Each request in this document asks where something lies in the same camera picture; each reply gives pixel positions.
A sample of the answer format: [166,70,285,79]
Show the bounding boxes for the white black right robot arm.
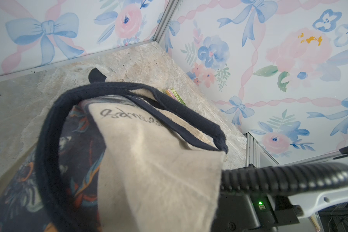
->
[211,140,348,232]

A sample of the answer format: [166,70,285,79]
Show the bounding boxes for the aluminium corner post left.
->
[152,0,179,43]

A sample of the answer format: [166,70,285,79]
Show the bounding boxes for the black corrugated cable conduit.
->
[220,161,348,196]

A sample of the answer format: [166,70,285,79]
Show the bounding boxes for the aluminium corner post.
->
[152,0,179,43]
[245,133,279,168]

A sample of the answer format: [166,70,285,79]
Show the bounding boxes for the green bamboo folding fan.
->
[161,89,186,106]

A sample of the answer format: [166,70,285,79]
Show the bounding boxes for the beige tote bag navy handles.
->
[0,82,228,232]

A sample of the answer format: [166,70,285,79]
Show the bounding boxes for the aluminium corner post right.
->
[245,133,279,168]

